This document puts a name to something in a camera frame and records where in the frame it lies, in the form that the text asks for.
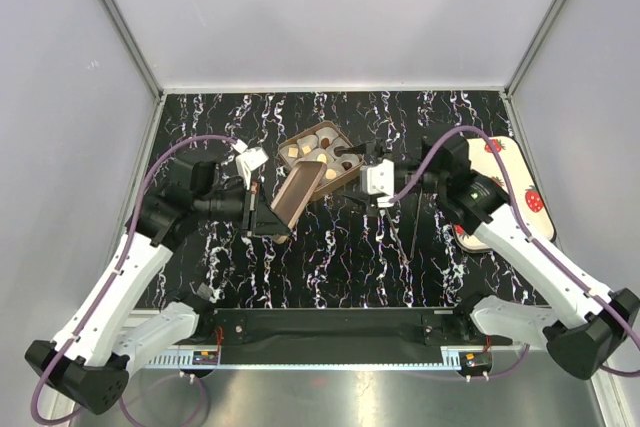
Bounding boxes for brown tin box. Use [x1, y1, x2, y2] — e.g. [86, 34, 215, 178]
[277, 121, 364, 201]

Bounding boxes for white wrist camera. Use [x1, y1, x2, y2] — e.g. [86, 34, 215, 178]
[360, 159, 395, 208]
[232, 140, 268, 190]

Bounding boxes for white paper cup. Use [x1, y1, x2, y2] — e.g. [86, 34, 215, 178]
[296, 134, 319, 150]

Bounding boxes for brown tin lid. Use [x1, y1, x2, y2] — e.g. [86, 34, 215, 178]
[271, 160, 327, 244]

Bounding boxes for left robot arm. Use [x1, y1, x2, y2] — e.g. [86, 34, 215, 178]
[25, 148, 290, 415]

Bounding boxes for white cable duct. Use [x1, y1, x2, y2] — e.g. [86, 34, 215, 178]
[144, 348, 220, 370]

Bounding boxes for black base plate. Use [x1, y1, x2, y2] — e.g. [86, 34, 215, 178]
[177, 307, 510, 370]

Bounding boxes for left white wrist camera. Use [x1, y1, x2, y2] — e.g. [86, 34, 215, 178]
[232, 140, 268, 190]

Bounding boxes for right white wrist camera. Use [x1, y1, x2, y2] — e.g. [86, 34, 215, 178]
[360, 159, 395, 208]

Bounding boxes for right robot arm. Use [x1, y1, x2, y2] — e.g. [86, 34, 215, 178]
[335, 126, 639, 380]

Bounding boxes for silver metal tongs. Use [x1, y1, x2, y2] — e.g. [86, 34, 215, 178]
[382, 197, 422, 263]

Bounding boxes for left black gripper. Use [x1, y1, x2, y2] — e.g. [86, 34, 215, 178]
[195, 177, 292, 237]

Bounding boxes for strawberry pattern tray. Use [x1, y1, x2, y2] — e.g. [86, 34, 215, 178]
[468, 136, 556, 241]

